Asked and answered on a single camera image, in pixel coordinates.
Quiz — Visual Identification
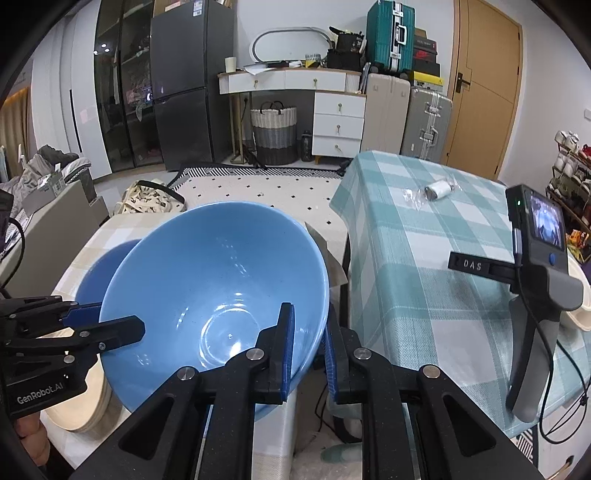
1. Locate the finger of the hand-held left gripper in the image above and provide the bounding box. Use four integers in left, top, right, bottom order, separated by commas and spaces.
0, 295, 103, 342
60, 315, 146, 366

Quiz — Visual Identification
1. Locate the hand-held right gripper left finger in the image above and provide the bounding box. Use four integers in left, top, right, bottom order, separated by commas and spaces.
69, 302, 296, 480

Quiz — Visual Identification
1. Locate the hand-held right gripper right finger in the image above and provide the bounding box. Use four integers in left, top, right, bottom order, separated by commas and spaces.
324, 324, 548, 480

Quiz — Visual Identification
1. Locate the cream plate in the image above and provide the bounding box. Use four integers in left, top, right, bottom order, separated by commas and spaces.
46, 357, 116, 423
60, 397, 132, 433

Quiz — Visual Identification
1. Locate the light blue bowl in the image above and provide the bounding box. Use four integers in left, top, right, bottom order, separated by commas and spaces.
99, 200, 331, 423

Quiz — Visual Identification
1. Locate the person's left hand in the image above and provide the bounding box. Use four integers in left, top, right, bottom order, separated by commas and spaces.
16, 411, 51, 467

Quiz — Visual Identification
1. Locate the green slipper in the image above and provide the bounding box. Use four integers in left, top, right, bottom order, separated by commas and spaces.
321, 443, 363, 464

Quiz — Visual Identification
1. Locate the white cardboard box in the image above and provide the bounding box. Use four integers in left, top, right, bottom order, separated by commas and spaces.
23, 173, 68, 215

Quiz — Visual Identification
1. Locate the patterned tote bag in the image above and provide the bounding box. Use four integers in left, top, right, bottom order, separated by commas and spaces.
113, 180, 185, 215

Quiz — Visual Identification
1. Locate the teal checked tablecloth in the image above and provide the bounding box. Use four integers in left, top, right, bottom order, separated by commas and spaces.
329, 150, 591, 439

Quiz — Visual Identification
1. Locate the grey jacket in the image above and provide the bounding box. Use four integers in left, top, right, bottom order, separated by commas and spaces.
18, 145, 93, 195

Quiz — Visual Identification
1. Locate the dotted rug with striped border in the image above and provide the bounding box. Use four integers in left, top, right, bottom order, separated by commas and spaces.
171, 164, 352, 241

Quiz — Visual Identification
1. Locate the white roll in plastic bag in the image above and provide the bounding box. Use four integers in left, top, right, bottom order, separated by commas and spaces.
402, 178, 460, 210

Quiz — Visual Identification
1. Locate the woven laundry basket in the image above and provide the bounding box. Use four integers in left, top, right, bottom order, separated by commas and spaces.
250, 100, 297, 165

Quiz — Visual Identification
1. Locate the glass door cabinet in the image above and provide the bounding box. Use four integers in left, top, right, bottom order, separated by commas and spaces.
95, 0, 164, 178

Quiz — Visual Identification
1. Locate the grey spare gripper device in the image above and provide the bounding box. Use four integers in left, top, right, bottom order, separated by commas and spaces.
448, 184, 585, 423

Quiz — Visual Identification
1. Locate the white dresser desk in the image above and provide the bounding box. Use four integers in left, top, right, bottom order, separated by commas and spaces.
218, 69, 367, 160

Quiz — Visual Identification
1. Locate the dark grey refrigerator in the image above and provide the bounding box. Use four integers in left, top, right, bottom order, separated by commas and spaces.
150, 0, 238, 171

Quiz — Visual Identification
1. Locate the beige suitcase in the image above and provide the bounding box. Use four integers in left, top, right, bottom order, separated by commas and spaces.
359, 73, 411, 155

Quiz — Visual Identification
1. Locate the cream bowl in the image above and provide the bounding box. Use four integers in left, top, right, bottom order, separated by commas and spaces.
558, 251, 591, 332

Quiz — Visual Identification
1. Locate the silver suitcase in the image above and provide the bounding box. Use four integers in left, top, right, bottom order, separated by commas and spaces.
401, 87, 453, 162

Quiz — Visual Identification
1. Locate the black bag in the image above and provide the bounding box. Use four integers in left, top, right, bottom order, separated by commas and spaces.
327, 28, 368, 70

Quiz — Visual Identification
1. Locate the shoe rack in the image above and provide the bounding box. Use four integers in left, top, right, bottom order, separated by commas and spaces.
545, 129, 591, 264

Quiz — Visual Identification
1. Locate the stack of shoe boxes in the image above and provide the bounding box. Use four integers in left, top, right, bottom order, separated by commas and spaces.
411, 28, 444, 88

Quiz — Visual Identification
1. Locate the wooden door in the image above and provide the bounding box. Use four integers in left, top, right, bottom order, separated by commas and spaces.
438, 0, 525, 181

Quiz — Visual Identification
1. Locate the teal suitcase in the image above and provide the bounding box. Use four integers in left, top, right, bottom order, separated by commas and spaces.
367, 0, 415, 75

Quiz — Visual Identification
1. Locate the oval mirror frame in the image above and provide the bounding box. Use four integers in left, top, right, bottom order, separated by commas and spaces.
252, 27, 335, 63

